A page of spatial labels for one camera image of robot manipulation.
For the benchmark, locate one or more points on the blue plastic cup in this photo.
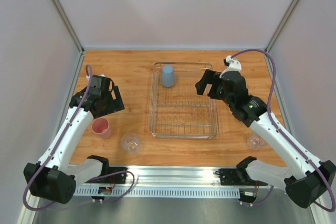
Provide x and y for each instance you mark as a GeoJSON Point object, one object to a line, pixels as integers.
{"type": "Point", "coordinates": [167, 76]}

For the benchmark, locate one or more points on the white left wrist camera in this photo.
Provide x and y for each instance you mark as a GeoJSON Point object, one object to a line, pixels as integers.
{"type": "Point", "coordinates": [89, 76]}

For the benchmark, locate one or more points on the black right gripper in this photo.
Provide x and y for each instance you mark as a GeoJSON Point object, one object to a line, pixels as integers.
{"type": "Point", "coordinates": [211, 85]}

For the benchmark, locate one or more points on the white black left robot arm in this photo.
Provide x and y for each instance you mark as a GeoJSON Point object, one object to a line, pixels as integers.
{"type": "Point", "coordinates": [50, 177]}

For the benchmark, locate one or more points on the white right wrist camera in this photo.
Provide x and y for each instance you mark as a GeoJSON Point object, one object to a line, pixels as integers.
{"type": "Point", "coordinates": [231, 65]}

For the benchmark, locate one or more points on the pink plastic cup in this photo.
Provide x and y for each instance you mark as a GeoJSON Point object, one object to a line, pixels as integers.
{"type": "Point", "coordinates": [102, 128]}

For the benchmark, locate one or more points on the clear glass cup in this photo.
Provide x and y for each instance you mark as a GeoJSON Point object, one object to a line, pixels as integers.
{"type": "Point", "coordinates": [131, 142]}
{"type": "Point", "coordinates": [256, 142]}

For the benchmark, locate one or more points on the clear glass cup right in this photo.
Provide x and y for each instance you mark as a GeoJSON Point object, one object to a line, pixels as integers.
{"type": "Point", "coordinates": [256, 142]}

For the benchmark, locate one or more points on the slotted white cable duct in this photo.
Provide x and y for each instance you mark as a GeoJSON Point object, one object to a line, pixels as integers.
{"type": "Point", "coordinates": [164, 192]}

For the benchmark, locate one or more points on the aluminium frame post right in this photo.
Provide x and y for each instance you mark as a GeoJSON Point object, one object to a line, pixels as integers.
{"type": "Point", "coordinates": [284, 20]}

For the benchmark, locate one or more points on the aluminium frame post left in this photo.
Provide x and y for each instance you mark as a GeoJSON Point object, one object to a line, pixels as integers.
{"type": "Point", "coordinates": [63, 16]}

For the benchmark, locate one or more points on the aluminium frame post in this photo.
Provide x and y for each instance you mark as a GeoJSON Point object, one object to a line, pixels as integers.
{"type": "Point", "coordinates": [63, 16]}
{"type": "Point", "coordinates": [284, 20]}

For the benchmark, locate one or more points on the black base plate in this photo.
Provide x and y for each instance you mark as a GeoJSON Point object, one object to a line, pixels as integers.
{"type": "Point", "coordinates": [115, 179]}
{"type": "Point", "coordinates": [229, 177]}

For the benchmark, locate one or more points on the metal wire dish rack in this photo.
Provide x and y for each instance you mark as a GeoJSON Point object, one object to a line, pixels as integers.
{"type": "Point", "coordinates": [177, 111]}

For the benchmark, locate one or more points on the aluminium front rail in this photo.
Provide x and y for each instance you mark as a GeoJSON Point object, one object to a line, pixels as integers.
{"type": "Point", "coordinates": [172, 176]}

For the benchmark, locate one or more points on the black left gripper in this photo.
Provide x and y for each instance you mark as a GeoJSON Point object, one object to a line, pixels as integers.
{"type": "Point", "coordinates": [115, 105]}

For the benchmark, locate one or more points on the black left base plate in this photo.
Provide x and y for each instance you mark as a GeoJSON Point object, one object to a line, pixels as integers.
{"type": "Point", "coordinates": [115, 179]}

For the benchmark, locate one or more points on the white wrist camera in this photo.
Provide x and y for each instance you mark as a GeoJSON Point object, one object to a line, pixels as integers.
{"type": "Point", "coordinates": [89, 76]}
{"type": "Point", "coordinates": [231, 65]}

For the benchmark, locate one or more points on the clear glass cup left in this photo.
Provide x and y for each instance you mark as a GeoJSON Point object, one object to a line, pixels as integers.
{"type": "Point", "coordinates": [131, 142]}

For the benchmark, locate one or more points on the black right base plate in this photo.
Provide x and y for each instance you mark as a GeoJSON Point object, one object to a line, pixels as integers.
{"type": "Point", "coordinates": [229, 177]}

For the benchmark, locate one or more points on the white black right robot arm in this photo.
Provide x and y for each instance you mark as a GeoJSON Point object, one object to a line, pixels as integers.
{"type": "Point", "coordinates": [305, 177]}

